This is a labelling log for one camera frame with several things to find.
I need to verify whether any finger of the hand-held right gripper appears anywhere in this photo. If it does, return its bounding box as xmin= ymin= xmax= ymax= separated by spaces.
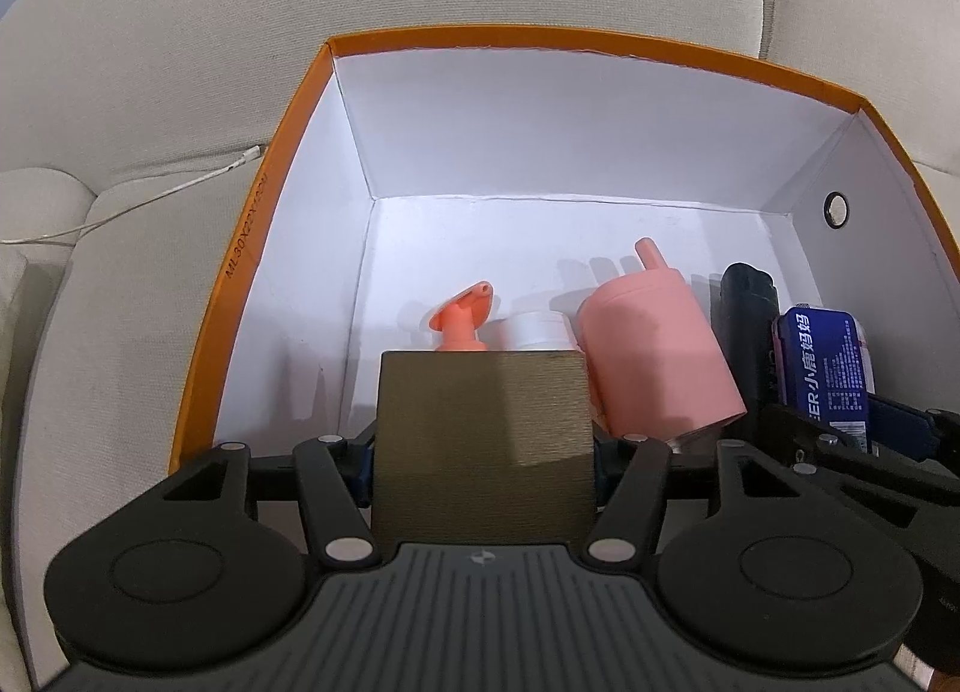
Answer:
xmin=869 ymin=395 xmax=960 ymax=473
xmin=760 ymin=404 xmax=960 ymax=559

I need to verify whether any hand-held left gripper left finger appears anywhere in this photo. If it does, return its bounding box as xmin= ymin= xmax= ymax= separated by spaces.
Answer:
xmin=160 ymin=429 xmax=380 ymax=574

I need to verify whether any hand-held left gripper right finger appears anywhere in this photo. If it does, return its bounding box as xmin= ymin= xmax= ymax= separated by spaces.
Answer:
xmin=585 ymin=432 xmax=804 ymax=574

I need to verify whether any blue printed packet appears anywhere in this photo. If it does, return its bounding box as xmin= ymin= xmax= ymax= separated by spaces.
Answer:
xmin=772 ymin=303 xmax=876 ymax=452

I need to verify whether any olive brown box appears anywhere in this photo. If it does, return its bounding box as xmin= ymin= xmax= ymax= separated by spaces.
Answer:
xmin=373 ymin=349 xmax=599 ymax=545

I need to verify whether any pink pump bottle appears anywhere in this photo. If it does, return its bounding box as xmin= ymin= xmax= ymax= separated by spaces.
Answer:
xmin=427 ymin=279 xmax=497 ymax=353

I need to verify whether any orange cardboard box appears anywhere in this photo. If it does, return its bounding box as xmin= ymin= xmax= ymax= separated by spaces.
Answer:
xmin=166 ymin=25 xmax=960 ymax=513

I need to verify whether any pink cup with straw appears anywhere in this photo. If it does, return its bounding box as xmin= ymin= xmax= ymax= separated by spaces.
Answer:
xmin=575 ymin=237 xmax=748 ymax=455

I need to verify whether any black cylindrical object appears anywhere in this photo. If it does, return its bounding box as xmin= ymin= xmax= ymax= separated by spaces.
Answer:
xmin=718 ymin=261 xmax=782 ymax=440

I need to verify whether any white round jar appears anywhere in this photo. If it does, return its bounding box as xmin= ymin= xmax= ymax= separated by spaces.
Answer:
xmin=496 ymin=310 xmax=581 ymax=355

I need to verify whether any beige fabric sofa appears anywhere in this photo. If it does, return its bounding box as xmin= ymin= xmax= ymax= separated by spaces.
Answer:
xmin=0 ymin=0 xmax=960 ymax=692

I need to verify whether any white cable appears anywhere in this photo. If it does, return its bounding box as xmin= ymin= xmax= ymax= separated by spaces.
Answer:
xmin=0 ymin=145 xmax=266 ymax=246

